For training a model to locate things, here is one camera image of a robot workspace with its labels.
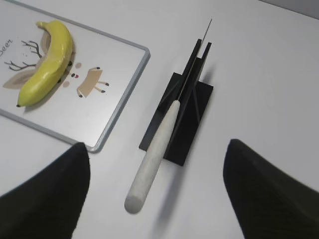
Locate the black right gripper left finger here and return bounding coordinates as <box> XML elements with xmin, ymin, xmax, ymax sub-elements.
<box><xmin>0</xmin><ymin>142</ymin><xmax>90</xmax><ymax>239</ymax></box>

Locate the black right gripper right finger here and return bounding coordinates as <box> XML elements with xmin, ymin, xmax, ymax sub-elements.
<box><xmin>223</xmin><ymin>139</ymin><xmax>319</xmax><ymax>239</ymax></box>

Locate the white-handled kitchen knife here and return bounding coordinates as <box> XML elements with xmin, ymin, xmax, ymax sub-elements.
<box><xmin>124</xmin><ymin>18</ymin><xmax>213</xmax><ymax>215</ymax></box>

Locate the yellow plastic banana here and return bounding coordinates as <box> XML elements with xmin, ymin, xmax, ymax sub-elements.
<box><xmin>16</xmin><ymin>20</ymin><xmax>73</xmax><ymax>107</ymax></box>

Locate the white grey-rimmed cutting board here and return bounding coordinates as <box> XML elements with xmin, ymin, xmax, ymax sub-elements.
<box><xmin>0</xmin><ymin>0</ymin><xmax>150</xmax><ymax>152</ymax></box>

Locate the black knife stand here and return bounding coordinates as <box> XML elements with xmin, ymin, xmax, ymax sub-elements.
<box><xmin>139</xmin><ymin>39</ymin><xmax>213</xmax><ymax>166</ymax></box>

